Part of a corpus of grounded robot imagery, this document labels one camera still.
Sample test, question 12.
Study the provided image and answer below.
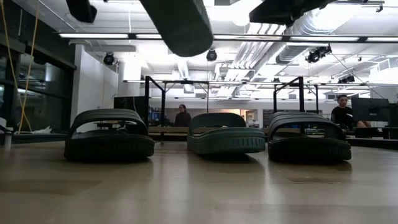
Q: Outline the black frame wooden shelf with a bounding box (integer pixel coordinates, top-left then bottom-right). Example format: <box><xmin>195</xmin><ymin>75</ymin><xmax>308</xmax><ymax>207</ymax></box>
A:
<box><xmin>144</xmin><ymin>75</ymin><xmax>320</xmax><ymax>144</ymax></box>

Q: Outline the yellow cable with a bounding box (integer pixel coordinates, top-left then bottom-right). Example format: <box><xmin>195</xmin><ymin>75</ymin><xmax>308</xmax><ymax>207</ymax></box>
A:
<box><xmin>0</xmin><ymin>0</ymin><xmax>40</xmax><ymax>134</ymax></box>

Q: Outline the long ceiling light bar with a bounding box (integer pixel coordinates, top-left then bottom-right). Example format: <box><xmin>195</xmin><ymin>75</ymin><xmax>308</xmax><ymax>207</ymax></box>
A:
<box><xmin>58</xmin><ymin>32</ymin><xmax>398</xmax><ymax>44</ymax></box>

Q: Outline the teal rubber slide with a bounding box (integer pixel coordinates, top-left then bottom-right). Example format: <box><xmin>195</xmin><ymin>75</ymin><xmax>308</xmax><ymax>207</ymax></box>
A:
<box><xmin>139</xmin><ymin>0</ymin><xmax>215</xmax><ymax>58</ymax></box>
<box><xmin>186</xmin><ymin>112</ymin><xmax>267</xmax><ymax>156</ymax></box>

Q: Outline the person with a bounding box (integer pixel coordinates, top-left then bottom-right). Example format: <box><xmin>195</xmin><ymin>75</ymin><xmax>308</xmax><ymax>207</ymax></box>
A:
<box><xmin>330</xmin><ymin>94</ymin><xmax>373</xmax><ymax>130</ymax></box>
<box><xmin>174</xmin><ymin>103</ymin><xmax>193</xmax><ymax>128</ymax></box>

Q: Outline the white crumpled paper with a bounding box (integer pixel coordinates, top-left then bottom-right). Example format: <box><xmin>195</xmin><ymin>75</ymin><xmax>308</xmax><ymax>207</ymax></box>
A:
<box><xmin>30</xmin><ymin>125</ymin><xmax>53</xmax><ymax>135</ymax></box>

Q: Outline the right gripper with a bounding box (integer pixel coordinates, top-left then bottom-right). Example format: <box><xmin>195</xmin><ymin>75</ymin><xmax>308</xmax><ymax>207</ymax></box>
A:
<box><xmin>248</xmin><ymin>0</ymin><xmax>335</xmax><ymax>27</ymax></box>

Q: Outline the black rubber slide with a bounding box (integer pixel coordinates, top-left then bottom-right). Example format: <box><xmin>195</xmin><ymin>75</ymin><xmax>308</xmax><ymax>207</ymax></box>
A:
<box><xmin>267</xmin><ymin>111</ymin><xmax>352</xmax><ymax>162</ymax></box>
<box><xmin>63</xmin><ymin>108</ymin><xmax>155</xmax><ymax>162</ymax></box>

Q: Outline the black aluminium rig frame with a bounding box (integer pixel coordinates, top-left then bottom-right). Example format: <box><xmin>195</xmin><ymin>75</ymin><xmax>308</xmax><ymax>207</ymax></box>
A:
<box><xmin>0</xmin><ymin>133</ymin><xmax>398</xmax><ymax>151</ymax></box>

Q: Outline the silver air duct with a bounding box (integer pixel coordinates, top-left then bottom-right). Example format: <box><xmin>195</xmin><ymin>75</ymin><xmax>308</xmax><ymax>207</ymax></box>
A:
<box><xmin>275</xmin><ymin>7</ymin><xmax>336</xmax><ymax>65</ymax></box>

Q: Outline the black monitor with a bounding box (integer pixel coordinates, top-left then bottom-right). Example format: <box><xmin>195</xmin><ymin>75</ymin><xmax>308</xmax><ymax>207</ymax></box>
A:
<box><xmin>351</xmin><ymin>97</ymin><xmax>390</xmax><ymax>123</ymax></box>
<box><xmin>113</xmin><ymin>95</ymin><xmax>146</xmax><ymax>113</ymax></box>

